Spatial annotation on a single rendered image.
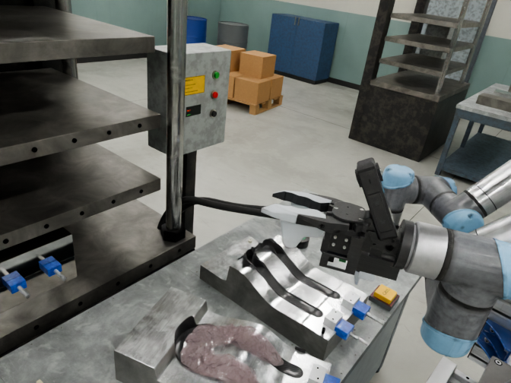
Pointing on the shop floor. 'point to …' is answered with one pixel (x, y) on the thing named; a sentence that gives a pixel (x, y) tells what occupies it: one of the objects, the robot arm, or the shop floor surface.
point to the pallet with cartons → (253, 80)
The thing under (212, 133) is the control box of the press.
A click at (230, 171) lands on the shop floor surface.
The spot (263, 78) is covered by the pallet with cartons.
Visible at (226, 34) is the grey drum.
